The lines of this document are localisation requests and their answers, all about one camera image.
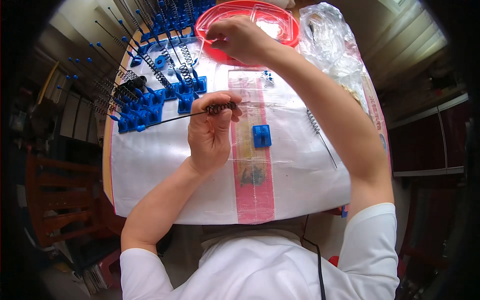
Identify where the dark cabinet with white frame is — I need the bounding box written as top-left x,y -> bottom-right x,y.
385,93 -> 474,178

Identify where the group of blue-based spring rods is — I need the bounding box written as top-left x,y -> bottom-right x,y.
56,0 -> 216,134

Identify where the black cable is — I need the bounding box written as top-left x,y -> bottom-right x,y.
301,214 -> 327,300

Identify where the white woven sack mat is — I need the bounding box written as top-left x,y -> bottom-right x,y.
110,37 -> 354,226

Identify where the wooden table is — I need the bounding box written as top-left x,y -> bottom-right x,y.
102,0 -> 392,226

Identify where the wooden chair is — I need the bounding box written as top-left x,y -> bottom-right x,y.
24,149 -> 115,249

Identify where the blue plastic bracket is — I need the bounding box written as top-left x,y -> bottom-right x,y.
252,124 -> 272,149

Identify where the clear plastic bag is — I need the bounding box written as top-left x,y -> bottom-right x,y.
298,2 -> 371,114

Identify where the red plastic basin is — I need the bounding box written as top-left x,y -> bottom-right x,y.
194,0 -> 301,64

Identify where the black spring rod blue tip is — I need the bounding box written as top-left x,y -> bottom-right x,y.
136,101 -> 238,132

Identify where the bare black spring rod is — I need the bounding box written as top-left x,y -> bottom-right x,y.
306,108 -> 338,170

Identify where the person's right hand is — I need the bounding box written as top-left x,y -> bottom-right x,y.
205,16 -> 279,67

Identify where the person's left hand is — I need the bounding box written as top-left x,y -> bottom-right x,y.
187,91 -> 243,176

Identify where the stack of magazines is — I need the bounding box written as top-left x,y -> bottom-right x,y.
73,262 -> 114,297

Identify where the person's body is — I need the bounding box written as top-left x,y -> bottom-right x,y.
119,202 -> 400,300

